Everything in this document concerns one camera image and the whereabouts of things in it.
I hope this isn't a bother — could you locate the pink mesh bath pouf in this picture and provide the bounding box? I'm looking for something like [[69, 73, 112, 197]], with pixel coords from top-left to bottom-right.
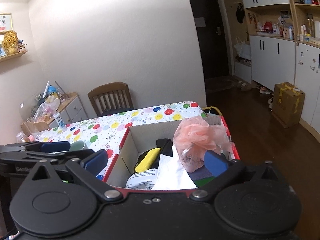
[[173, 116, 233, 172]]

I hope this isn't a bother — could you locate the clear plastic zip bag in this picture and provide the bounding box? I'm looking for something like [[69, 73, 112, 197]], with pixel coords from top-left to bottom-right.
[[152, 145, 197, 191]]

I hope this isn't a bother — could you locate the yellow cloth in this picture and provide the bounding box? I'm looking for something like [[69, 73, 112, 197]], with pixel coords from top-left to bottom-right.
[[135, 147, 161, 173]]

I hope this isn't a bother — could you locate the white printed soft packet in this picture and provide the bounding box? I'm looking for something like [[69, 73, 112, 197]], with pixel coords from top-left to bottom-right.
[[125, 168, 158, 190]]

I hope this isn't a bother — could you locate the pale green ceramic cup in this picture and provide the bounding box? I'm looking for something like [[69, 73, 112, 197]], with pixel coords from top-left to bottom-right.
[[69, 140, 88, 152]]

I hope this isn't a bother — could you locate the white blue tube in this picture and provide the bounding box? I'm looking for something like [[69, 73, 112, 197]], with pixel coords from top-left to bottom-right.
[[53, 112, 66, 131]]

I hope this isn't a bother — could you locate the clear bag of snacks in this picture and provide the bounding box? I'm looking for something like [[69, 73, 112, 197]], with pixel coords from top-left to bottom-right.
[[33, 95, 60, 122]]

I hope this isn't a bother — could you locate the colourful balloon print tablecloth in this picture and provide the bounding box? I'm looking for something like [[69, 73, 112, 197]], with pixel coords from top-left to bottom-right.
[[38, 101, 206, 180]]

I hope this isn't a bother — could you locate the red and white cardboard box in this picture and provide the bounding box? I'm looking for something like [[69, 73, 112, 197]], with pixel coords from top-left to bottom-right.
[[103, 115, 239, 191]]

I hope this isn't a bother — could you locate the dark wooden chair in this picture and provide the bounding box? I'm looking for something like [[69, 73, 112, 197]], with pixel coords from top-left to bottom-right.
[[87, 82, 134, 117]]

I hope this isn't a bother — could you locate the brown cardboard carton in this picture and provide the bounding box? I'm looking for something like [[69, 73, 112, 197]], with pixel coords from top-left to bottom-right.
[[272, 82, 305, 128]]

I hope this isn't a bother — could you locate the golden ornament figure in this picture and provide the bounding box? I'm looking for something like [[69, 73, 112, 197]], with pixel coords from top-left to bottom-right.
[[2, 31, 19, 55]]

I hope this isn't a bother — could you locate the wooden wall shelf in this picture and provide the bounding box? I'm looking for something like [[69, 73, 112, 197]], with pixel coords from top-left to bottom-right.
[[0, 50, 28, 62]]

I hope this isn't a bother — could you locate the framed picture on wall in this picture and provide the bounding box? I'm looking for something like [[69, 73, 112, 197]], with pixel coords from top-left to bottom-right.
[[0, 14, 13, 35]]

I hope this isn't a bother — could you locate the white wall cabinet unit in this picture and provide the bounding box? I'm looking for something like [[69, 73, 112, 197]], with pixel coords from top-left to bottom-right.
[[239, 0, 319, 137]]

